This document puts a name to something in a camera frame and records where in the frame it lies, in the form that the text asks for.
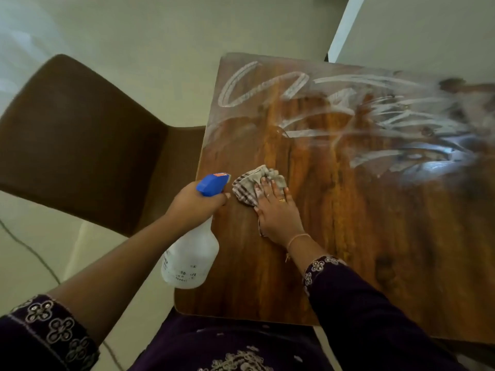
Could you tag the person's right hand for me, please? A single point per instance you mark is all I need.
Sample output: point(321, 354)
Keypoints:
point(279, 220)

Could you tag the person's left hand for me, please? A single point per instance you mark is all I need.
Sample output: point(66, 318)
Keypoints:
point(191, 207)

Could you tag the person's right little finger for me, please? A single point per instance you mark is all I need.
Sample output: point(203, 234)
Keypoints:
point(288, 198)

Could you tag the person's right middle finger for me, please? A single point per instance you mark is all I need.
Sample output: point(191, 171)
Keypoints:
point(267, 188)

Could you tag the person's left fingers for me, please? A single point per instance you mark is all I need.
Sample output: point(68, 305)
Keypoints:
point(221, 198)

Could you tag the person's right thumb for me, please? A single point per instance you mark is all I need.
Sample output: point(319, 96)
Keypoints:
point(258, 217)

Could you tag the checkered cleaning cloth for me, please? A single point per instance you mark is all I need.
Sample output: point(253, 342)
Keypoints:
point(247, 185)

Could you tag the white spray bottle blue nozzle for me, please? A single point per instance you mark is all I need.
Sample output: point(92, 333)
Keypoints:
point(189, 258)

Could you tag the person's right forearm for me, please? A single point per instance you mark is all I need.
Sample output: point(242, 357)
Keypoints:
point(305, 253)

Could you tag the person's left forearm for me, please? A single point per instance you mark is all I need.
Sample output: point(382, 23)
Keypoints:
point(116, 266)

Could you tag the brown chair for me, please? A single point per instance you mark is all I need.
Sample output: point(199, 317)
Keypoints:
point(77, 142)

